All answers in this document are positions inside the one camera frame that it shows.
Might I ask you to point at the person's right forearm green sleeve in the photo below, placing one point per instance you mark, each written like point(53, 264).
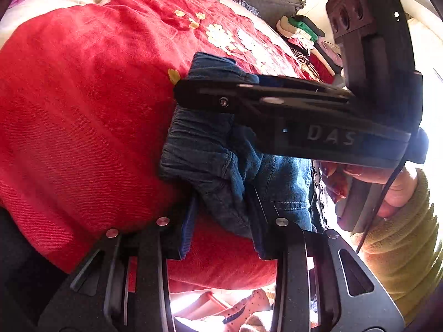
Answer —
point(398, 266)

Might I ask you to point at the red floral blanket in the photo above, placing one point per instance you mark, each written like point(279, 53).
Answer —
point(86, 110)

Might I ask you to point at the blue denim garment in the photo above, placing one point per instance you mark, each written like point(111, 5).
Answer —
point(207, 152)

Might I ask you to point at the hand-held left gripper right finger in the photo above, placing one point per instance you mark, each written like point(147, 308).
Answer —
point(263, 242)

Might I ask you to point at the pink dotted slipper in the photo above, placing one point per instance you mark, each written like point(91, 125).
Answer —
point(249, 306)

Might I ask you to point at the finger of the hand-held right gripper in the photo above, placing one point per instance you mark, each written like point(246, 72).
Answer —
point(207, 95)
point(304, 84)

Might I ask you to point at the pile of folded clothes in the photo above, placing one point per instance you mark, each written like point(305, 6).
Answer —
point(304, 31)

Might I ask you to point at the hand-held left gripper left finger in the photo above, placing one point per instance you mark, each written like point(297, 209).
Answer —
point(187, 235)

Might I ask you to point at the person's right hand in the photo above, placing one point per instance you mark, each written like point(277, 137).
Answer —
point(398, 193)

